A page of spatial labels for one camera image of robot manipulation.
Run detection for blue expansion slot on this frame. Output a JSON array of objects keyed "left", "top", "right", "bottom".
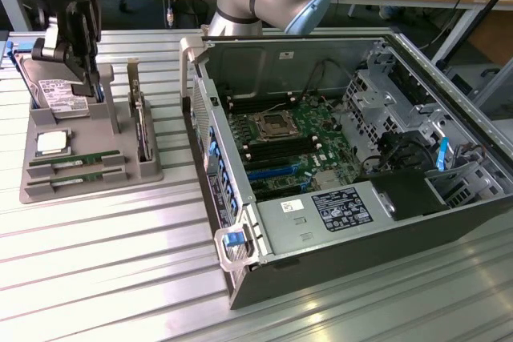
[{"left": 245, "top": 164, "right": 301, "bottom": 183}]

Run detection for graphics card with bracket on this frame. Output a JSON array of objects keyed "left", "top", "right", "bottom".
[{"left": 126, "top": 57, "right": 158, "bottom": 163}]

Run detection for long black expansion slot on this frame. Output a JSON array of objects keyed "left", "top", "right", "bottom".
[{"left": 243, "top": 156, "right": 310, "bottom": 172}]

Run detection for silver CPU chip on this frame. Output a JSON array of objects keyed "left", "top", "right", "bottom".
[{"left": 34, "top": 131, "right": 74, "bottom": 158}]

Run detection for blue case latch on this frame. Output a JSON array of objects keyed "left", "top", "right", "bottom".
[{"left": 223, "top": 230, "right": 246, "bottom": 248}]

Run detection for CPU socket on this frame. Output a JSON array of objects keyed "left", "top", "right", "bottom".
[{"left": 247, "top": 110, "right": 301, "bottom": 143}]

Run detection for black tripod pole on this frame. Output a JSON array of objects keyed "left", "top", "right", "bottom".
[{"left": 435, "top": 0, "right": 513, "bottom": 73}]

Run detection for metal socket locking lever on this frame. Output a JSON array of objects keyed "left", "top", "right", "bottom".
[{"left": 262, "top": 102, "right": 290, "bottom": 115}]

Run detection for silver chipset heatsink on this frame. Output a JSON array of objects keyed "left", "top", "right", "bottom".
[{"left": 313, "top": 171, "right": 342, "bottom": 191}]

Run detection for RAM slot white latches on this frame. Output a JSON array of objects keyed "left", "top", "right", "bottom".
[
  {"left": 241, "top": 135, "right": 318, "bottom": 150},
  {"left": 226, "top": 92, "right": 293, "bottom": 103},
  {"left": 245, "top": 143, "right": 322, "bottom": 159},
  {"left": 228, "top": 97, "right": 297, "bottom": 109}
]

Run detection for grey equipment case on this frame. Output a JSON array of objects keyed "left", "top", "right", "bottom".
[{"left": 439, "top": 57, "right": 513, "bottom": 121}]

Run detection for RAM slot black latches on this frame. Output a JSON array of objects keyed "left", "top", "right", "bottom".
[
  {"left": 228, "top": 95, "right": 294, "bottom": 106},
  {"left": 230, "top": 100, "right": 298, "bottom": 113},
  {"left": 239, "top": 132, "right": 316, "bottom": 145},
  {"left": 244, "top": 139, "right": 320, "bottom": 154}
]

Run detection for blue disk bay latch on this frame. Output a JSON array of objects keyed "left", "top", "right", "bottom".
[{"left": 435, "top": 136, "right": 450, "bottom": 174}]

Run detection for green RAM stick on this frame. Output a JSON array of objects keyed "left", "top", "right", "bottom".
[
  {"left": 28, "top": 150, "right": 122, "bottom": 168},
  {"left": 26, "top": 168, "right": 125, "bottom": 191}
]

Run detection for green motherboard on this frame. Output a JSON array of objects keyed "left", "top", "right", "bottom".
[{"left": 225, "top": 92, "right": 364, "bottom": 203}]

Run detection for open black PC case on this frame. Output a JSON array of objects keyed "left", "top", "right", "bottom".
[{"left": 179, "top": 28, "right": 513, "bottom": 311}]

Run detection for tall metal disk bay cage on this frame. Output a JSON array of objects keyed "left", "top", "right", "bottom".
[{"left": 340, "top": 43, "right": 440, "bottom": 167}]

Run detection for black wire bundle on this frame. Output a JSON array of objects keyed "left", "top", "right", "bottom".
[{"left": 360, "top": 130, "right": 438, "bottom": 178}]

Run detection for grey power supply unit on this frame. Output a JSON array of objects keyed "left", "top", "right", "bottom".
[{"left": 255, "top": 179, "right": 398, "bottom": 258}]

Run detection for silver hard disk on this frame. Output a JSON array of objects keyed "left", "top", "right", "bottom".
[{"left": 16, "top": 53, "right": 91, "bottom": 121}]

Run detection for low metal disk bay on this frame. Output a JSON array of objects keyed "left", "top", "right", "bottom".
[{"left": 423, "top": 155, "right": 508, "bottom": 210}]

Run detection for grey parts rack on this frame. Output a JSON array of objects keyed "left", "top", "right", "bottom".
[{"left": 18, "top": 63, "right": 165, "bottom": 205}]

